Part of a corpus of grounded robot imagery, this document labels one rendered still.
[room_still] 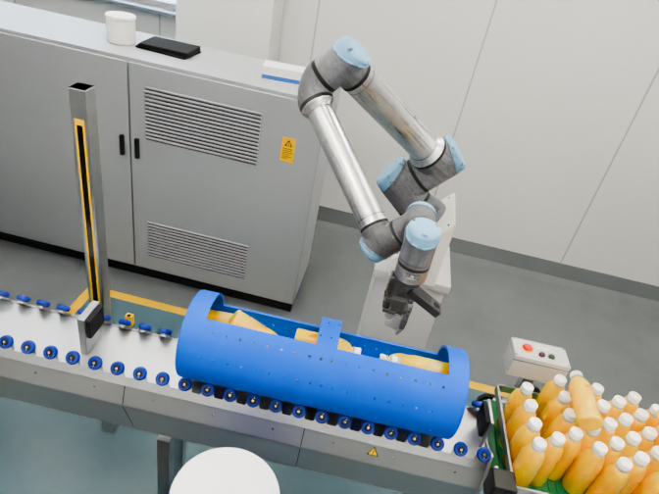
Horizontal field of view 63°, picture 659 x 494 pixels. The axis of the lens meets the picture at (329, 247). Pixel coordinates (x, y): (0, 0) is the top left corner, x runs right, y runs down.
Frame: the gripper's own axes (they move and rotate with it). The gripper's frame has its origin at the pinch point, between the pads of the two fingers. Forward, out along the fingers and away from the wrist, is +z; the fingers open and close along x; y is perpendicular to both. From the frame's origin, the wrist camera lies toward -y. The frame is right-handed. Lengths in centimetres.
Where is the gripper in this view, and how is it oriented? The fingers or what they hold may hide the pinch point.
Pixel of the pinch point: (399, 330)
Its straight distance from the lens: 163.2
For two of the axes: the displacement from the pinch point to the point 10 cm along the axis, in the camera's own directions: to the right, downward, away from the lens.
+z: -1.7, 8.2, 5.5
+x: -1.5, 5.3, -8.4
